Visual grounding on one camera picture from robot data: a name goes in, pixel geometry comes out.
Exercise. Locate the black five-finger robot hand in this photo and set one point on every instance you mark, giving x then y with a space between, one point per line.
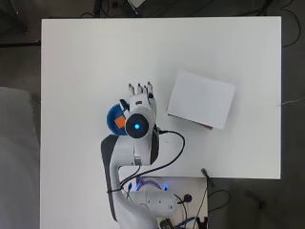
141 100

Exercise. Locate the orange cube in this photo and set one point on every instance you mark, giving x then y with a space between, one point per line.
120 122

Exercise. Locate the white seven-joint robot arm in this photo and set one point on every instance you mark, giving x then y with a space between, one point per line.
137 149

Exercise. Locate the blue round tub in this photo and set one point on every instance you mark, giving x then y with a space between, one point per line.
111 122

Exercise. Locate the white paper sheet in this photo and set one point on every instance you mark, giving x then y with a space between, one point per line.
201 98

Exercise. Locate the black clamp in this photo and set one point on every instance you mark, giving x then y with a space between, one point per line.
207 176

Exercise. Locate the black round plug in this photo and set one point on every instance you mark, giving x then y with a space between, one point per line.
187 198

